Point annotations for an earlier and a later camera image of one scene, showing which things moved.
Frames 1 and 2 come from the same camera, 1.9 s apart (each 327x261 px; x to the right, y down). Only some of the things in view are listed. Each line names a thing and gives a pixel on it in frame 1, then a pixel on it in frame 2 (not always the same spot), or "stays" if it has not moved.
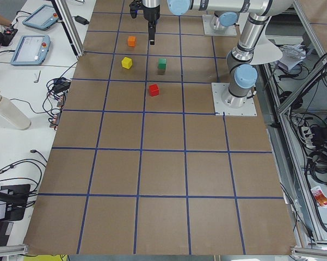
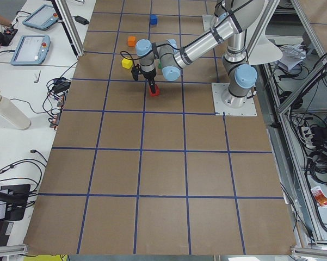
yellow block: x=127 y=62 stays
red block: x=153 y=89 stays
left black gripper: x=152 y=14 to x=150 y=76
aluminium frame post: x=65 y=14 stays
